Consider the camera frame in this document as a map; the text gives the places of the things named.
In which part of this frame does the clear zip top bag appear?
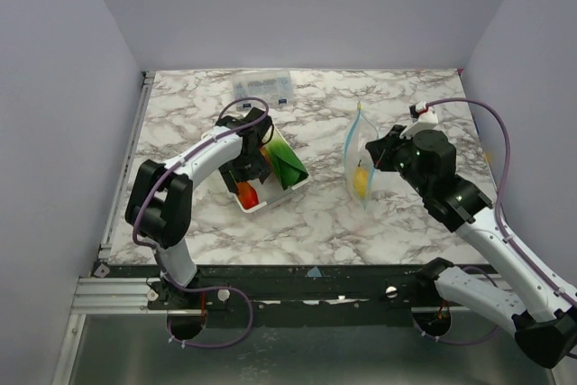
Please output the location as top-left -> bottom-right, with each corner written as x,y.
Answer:
343,101 -> 380,208

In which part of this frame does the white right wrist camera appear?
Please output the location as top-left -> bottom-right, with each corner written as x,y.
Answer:
400,101 -> 439,139

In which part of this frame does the white toy leek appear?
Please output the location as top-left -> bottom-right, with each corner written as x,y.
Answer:
262,136 -> 308,190

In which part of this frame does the yellow toy lemon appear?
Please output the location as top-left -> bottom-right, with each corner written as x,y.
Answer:
353,160 -> 371,200

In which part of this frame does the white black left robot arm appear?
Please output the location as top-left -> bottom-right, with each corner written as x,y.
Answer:
124,107 -> 273,289

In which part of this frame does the white perforated plastic basket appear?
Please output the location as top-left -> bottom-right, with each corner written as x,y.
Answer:
215,125 -> 312,215

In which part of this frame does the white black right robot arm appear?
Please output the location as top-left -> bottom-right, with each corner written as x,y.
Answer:
365,125 -> 576,369

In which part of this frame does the orange red toy mango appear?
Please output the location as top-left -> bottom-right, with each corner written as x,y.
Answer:
237,182 -> 260,209

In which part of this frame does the aluminium front rail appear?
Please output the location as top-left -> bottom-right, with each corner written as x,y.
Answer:
71,276 -> 157,314

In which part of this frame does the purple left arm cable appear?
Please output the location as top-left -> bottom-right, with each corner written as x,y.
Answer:
132,96 -> 271,350

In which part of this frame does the aluminium side rail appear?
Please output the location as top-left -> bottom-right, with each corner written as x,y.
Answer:
97,71 -> 156,261

